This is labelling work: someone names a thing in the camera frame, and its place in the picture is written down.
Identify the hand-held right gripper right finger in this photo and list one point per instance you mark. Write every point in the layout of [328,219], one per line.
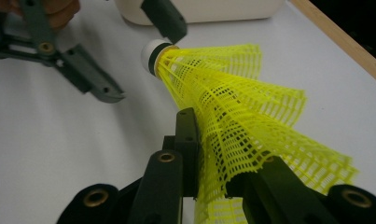
[275,199]

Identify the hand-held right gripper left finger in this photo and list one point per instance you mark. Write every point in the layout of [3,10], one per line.
[190,161]

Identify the white plastic storage bin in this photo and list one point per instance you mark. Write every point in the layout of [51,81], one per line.
[232,11]

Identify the yellow shuttlecock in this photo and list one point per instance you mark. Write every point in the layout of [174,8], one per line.
[232,102]

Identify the white table cover sheet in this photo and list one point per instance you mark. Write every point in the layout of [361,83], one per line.
[52,140]

